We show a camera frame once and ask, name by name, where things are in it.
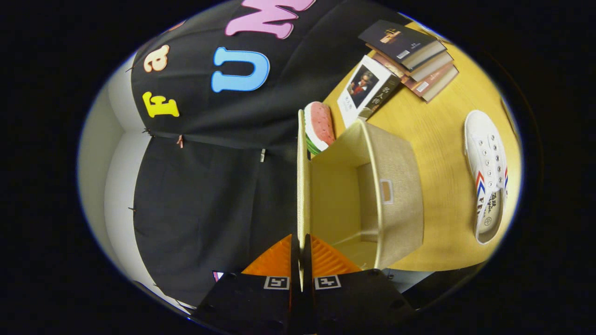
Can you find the white portrait cover book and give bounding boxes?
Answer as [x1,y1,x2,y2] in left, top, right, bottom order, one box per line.
[337,55,402,128]

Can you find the black cover book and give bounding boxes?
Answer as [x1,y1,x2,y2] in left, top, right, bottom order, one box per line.
[359,20,447,70]

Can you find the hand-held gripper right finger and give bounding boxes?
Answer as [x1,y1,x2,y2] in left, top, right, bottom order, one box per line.
[304,234,415,335]

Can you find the white canvas shoe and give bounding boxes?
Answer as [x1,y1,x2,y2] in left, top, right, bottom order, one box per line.
[464,110,509,245]

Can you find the beige fabric storage box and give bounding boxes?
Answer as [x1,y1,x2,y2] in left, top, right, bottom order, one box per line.
[297,109,424,291]

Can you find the watermelon slice toy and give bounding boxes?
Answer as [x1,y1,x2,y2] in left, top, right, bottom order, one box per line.
[304,101,336,156]

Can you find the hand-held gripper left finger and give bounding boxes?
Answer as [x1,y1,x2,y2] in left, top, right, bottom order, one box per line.
[193,234,303,335]

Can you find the brown spine book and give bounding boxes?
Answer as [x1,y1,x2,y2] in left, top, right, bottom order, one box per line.
[366,44,454,83]

